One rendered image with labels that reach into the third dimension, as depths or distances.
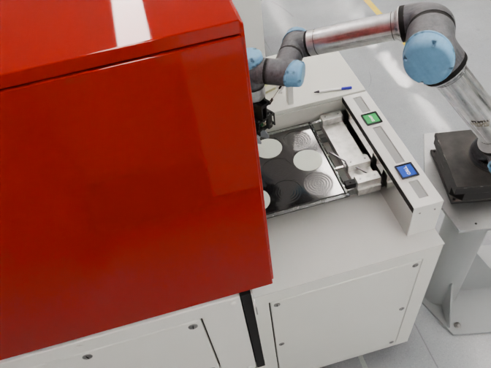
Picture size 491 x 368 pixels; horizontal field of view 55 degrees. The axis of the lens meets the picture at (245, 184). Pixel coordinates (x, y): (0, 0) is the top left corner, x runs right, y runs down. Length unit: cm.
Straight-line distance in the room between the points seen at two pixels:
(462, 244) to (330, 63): 86
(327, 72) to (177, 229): 126
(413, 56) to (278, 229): 68
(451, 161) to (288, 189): 54
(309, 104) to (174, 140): 117
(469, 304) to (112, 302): 183
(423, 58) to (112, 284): 86
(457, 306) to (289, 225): 109
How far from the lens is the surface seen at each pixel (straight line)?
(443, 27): 128
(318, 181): 158
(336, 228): 157
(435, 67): 124
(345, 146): 173
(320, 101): 178
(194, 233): 79
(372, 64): 364
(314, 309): 163
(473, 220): 167
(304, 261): 149
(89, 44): 58
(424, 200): 149
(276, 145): 171
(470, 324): 240
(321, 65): 195
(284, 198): 154
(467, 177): 166
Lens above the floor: 209
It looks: 49 degrees down
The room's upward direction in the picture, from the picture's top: 9 degrees counter-clockwise
